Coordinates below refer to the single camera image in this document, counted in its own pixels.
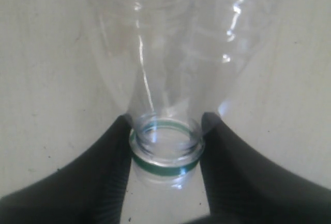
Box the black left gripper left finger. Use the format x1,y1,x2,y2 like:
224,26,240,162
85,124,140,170
1,115,131,223

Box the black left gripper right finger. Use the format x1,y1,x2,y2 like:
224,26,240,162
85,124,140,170
200,112,330,223

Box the clear plastic bottle green label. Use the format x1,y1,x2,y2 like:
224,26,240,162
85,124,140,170
85,0,262,183

